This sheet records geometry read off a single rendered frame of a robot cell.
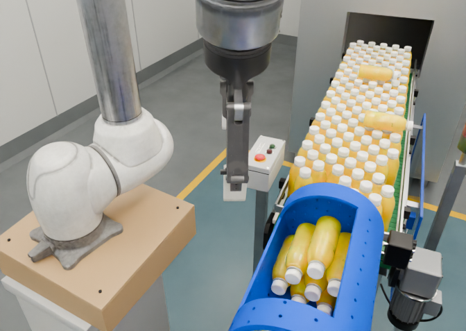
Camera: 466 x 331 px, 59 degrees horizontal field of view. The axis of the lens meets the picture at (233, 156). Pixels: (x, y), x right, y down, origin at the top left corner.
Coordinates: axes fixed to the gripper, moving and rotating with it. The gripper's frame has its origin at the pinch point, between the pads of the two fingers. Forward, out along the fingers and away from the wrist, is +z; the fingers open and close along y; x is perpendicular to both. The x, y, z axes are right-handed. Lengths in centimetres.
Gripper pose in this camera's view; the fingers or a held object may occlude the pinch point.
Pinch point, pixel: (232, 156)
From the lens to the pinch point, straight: 60.0
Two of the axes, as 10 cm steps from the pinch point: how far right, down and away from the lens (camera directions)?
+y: -0.3, -7.5, 6.6
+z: -0.3, 6.6, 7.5
